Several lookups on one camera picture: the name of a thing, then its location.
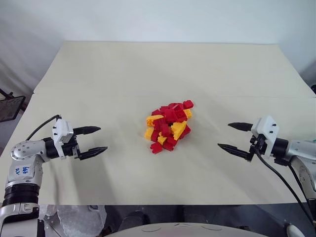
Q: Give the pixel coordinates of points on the yellow wedge building block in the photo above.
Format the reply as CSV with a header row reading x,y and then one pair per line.
x,y
179,129
154,121

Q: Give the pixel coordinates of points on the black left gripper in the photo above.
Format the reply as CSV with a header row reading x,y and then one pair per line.
x,y
71,149

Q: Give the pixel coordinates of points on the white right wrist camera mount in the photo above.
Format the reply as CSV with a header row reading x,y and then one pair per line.
x,y
267,126

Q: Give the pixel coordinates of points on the black metal frame stand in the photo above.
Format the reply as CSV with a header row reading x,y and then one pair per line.
x,y
10,108

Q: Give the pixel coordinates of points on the pale robot torso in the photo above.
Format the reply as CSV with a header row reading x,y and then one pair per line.
x,y
187,230

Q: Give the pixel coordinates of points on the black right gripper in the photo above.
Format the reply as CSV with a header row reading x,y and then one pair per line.
x,y
258,145

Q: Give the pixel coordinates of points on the dark object at wall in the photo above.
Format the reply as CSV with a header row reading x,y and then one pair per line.
x,y
313,90

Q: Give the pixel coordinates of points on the red building block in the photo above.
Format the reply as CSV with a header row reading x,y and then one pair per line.
x,y
168,110
169,146
179,115
165,130
154,135
156,112
186,132
188,104
156,148
161,123
174,141

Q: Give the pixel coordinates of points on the white rounded robot part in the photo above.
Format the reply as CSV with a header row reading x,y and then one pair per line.
x,y
295,230

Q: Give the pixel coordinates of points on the clear bubble wrap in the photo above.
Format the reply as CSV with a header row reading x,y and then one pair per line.
x,y
74,219

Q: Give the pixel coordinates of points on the dark rounded shape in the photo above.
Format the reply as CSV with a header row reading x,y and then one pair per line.
x,y
134,221

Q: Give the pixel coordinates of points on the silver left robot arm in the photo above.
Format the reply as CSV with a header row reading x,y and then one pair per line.
x,y
24,150

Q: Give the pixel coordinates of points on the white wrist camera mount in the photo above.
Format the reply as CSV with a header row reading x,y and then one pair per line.
x,y
267,126
61,130

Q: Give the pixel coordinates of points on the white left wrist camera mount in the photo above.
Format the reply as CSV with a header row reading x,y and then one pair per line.
x,y
61,130

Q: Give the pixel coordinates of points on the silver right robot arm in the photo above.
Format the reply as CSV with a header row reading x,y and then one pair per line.
x,y
298,150

